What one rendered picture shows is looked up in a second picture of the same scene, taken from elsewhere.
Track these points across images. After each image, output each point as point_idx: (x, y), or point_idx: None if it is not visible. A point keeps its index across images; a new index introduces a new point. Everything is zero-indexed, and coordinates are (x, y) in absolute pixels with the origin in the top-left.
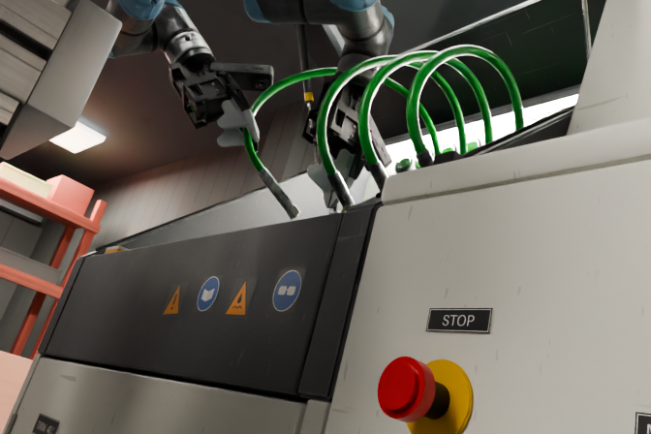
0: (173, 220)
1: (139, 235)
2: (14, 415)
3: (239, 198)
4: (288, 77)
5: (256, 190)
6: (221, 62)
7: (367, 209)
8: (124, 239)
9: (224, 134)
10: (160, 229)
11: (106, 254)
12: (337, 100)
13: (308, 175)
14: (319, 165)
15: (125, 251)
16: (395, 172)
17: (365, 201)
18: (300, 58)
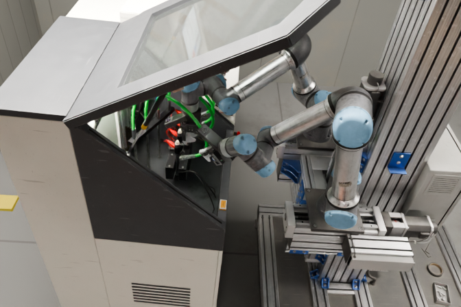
0: (196, 204)
1: (209, 212)
2: (222, 256)
3: (170, 183)
4: (199, 123)
5: (160, 178)
6: (221, 138)
7: (234, 126)
8: (213, 216)
9: (208, 157)
10: (202, 206)
11: (227, 206)
12: (201, 116)
13: (194, 141)
14: (191, 137)
15: (228, 194)
16: (95, 123)
17: (231, 126)
18: (156, 110)
